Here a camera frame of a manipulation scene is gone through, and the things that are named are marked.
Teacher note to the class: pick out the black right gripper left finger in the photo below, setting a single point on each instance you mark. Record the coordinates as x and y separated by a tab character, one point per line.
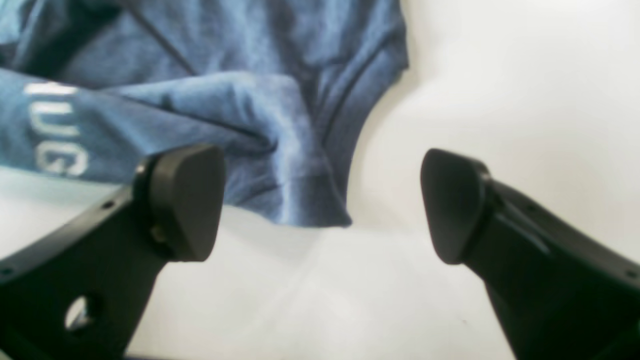
80	292

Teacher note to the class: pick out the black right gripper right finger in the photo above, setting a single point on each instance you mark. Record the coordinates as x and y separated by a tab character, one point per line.
557	293

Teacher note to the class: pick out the navy blue T-shirt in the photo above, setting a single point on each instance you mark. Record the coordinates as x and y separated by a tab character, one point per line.
283	87

